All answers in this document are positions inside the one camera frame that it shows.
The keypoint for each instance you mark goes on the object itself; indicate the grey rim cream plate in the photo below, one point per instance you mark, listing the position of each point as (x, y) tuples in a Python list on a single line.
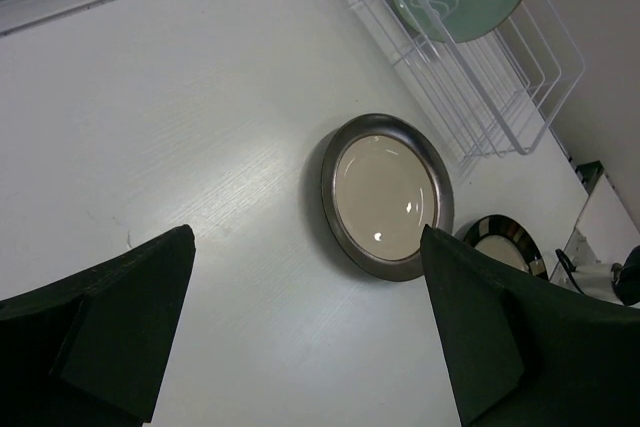
[(382, 181)]

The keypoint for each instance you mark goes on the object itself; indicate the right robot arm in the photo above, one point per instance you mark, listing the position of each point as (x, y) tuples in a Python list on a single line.
[(616, 283)]

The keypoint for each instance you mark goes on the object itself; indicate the white wire dish rack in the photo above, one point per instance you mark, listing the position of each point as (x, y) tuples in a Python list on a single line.
[(494, 95)]

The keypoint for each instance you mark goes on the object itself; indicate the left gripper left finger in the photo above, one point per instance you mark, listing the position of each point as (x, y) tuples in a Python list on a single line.
[(92, 349)]

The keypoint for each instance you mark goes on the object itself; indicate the white front cover board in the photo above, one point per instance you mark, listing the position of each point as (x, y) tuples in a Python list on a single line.
[(604, 232)]

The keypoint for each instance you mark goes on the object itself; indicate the black patterned rim plate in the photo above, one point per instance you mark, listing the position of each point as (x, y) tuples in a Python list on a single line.
[(504, 239)]

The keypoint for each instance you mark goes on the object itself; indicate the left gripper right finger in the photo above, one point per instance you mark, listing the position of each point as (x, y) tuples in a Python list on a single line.
[(521, 351)]

